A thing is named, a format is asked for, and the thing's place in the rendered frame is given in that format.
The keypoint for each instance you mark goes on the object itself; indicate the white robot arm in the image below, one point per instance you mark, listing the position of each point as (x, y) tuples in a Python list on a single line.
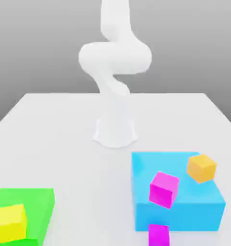
[(115, 57)]

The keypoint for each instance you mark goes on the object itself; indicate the small magenta cube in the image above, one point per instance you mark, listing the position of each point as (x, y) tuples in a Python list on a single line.
[(163, 190), (158, 235)]

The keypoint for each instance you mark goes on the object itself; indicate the small orange cube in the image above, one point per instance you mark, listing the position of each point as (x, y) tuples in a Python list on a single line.
[(201, 169)]

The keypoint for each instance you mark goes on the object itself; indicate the small yellow cube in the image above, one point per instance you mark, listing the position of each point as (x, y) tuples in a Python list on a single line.
[(11, 223)]

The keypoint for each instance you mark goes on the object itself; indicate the large green box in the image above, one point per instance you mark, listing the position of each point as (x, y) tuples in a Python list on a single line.
[(40, 203)]

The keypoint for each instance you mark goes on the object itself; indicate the large blue box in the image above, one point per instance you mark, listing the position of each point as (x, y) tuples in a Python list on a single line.
[(194, 213)]

